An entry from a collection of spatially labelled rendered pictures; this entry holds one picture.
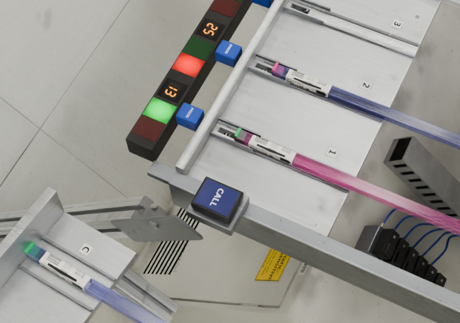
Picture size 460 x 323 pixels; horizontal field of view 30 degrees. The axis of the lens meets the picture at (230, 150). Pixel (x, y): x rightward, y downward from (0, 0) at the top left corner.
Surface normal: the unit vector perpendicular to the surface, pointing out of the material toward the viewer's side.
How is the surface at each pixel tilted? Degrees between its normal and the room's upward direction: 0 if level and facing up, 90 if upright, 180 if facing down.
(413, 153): 0
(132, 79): 0
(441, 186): 0
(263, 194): 42
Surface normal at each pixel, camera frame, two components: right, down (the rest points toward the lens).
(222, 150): -0.04, -0.48
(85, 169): 0.58, -0.10
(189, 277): -0.69, -0.60
